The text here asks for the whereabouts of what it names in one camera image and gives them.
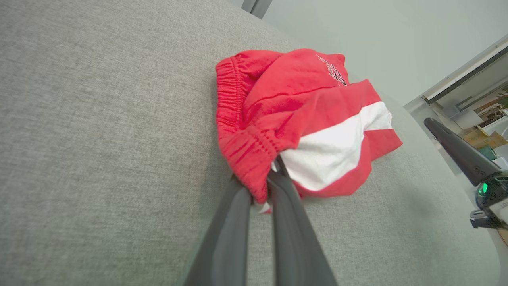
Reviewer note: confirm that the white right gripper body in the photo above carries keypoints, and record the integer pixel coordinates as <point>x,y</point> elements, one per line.
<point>494,198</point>

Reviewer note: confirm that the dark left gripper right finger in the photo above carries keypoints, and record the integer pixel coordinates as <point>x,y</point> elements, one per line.
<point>293,246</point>

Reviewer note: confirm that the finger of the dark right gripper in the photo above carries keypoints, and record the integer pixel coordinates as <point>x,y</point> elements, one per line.
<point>460,153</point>

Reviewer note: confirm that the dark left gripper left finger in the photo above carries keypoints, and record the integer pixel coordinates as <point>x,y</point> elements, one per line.
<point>226,246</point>

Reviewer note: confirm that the yellow cardboard box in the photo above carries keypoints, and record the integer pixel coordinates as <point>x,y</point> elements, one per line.
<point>478,138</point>

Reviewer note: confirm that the grey fabric sofa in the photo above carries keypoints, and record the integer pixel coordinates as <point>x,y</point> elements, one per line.
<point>99,139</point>

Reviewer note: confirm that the grey partition post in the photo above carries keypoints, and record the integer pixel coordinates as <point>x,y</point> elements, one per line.
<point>262,6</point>
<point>248,4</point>

